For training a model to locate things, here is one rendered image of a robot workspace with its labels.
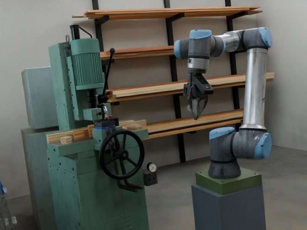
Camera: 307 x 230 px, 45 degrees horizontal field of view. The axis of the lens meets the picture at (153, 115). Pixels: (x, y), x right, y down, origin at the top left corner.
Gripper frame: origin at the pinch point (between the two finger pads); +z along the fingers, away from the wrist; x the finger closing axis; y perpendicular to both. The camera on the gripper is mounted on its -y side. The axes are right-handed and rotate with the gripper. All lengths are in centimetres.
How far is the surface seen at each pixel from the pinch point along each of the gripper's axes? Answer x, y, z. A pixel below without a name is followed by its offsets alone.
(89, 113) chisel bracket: 23, 93, 9
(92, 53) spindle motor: 24, 90, -28
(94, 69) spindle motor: 23, 89, -19
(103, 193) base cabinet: 17, 75, 56
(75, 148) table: 35, 75, 28
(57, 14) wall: 10, 330, -86
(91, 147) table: 26, 76, 28
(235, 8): -213, 285, -116
